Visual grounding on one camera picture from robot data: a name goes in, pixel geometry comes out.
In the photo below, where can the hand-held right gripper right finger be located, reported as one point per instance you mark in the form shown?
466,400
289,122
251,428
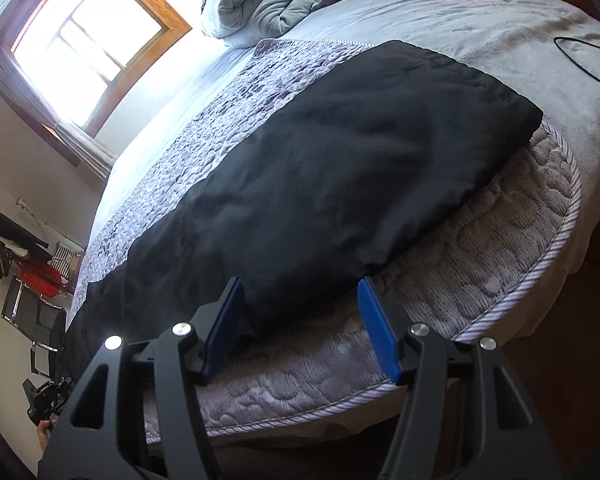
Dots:
377,332

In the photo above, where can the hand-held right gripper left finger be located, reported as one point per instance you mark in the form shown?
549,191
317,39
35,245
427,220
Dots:
225,332

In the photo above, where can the black pants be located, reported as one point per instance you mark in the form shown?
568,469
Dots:
305,160

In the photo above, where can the person's left hand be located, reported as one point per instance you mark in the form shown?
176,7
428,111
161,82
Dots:
45,437

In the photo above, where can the black metal chair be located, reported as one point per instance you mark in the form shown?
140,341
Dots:
45,316

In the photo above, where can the red garment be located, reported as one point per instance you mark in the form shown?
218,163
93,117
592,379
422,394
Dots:
42,277

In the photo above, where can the white radiator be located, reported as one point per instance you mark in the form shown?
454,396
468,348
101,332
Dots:
63,260

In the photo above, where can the purple quilted bedspread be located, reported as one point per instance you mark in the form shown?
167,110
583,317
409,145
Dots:
505,240

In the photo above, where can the black garment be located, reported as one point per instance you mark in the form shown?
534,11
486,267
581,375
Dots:
10,225

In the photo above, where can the striped grey curtain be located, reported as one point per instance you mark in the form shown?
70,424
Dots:
80,147

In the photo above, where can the grey bed sheet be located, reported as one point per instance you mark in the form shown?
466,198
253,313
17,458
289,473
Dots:
480,25

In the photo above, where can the wooden framed window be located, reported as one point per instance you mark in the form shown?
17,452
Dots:
95,35

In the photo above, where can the grey folded comforter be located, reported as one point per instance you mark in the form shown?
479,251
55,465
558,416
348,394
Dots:
280,5

